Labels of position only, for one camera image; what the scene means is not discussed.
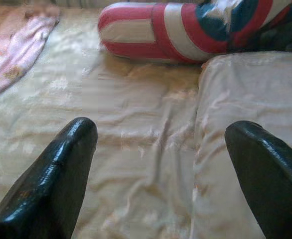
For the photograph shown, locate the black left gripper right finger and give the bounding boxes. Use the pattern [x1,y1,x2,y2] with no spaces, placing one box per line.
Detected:
[224,120,292,239]

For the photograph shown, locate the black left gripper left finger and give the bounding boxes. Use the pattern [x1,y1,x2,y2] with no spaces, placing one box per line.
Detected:
[0,117,99,239]

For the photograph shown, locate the grey floral pillow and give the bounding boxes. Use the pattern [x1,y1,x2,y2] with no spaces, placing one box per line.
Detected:
[192,51,292,239]

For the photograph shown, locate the grey floral bed sheet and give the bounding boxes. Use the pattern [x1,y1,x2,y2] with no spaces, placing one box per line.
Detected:
[0,4,292,239]

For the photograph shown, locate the pink bear print blanket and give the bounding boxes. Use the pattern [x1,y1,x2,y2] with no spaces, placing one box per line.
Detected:
[0,2,62,100]

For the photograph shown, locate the red white blue bolster pillow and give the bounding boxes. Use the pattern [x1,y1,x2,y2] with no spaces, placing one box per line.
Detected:
[97,0,292,64]

